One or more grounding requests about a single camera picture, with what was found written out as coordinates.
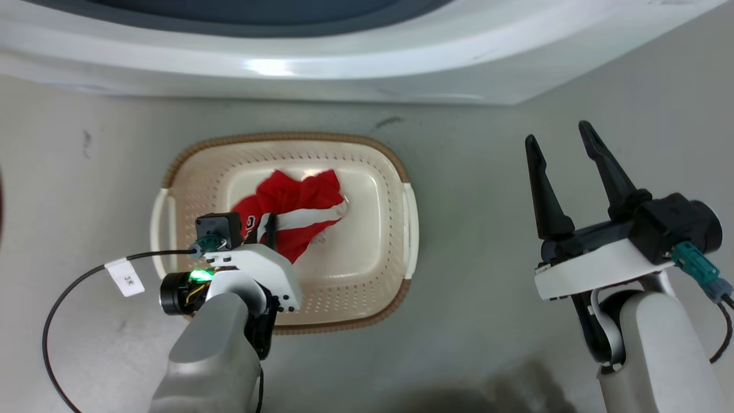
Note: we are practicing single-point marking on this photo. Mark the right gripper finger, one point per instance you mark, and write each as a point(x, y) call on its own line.
point(610, 172)
point(545, 195)

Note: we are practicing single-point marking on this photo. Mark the white and dark right gripper body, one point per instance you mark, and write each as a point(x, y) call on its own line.
point(596, 267)

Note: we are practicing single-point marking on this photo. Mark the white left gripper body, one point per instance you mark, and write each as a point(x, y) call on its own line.
point(269, 269)

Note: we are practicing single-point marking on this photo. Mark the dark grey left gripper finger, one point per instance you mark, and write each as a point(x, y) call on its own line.
point(271, 232)

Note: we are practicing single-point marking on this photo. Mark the red and white garment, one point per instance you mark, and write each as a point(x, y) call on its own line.
point(298, 203)

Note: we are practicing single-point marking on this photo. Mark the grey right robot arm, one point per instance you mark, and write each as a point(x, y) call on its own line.
point(659, 350)

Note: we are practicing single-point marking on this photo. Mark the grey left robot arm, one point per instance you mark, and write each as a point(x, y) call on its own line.
point(215, 350)

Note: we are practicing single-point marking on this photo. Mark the beige plastic laundry basket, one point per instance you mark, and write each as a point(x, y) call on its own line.
point(367, 252)

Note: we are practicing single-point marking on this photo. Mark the white washing machine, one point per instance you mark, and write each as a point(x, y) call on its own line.
point(355, 63)

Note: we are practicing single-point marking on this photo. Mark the dark grey washing machine door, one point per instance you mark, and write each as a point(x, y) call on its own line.
point(241, 16)

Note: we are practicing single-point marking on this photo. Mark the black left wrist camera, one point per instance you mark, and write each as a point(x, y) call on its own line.
point(221, 225)

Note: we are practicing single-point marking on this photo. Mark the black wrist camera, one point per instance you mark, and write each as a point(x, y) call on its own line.
point(221, 225)
point(674, 223)

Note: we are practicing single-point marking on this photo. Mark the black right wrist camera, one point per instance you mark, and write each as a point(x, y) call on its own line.
point(674, 223)

